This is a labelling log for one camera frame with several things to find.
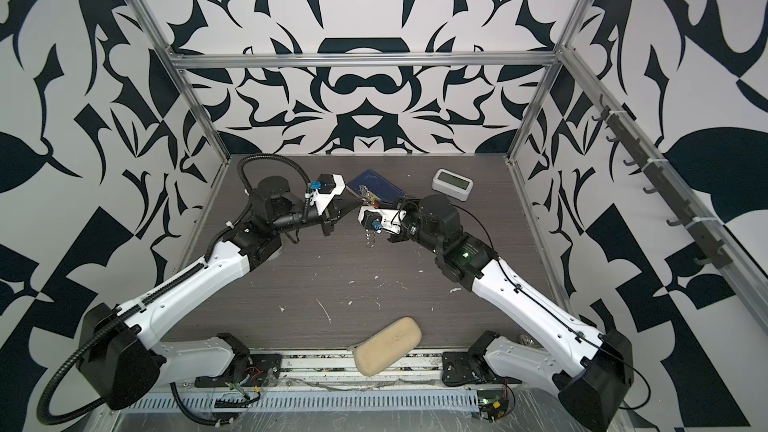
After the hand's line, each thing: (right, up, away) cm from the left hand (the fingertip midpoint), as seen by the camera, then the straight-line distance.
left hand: (360, 190), depth 69 cm
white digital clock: (+29, +2, +37) cm, 47 cm away
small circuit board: (+31, -50, +3) cm, 59 cm away
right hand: (+6, -1, 0) cm, 6 cm away
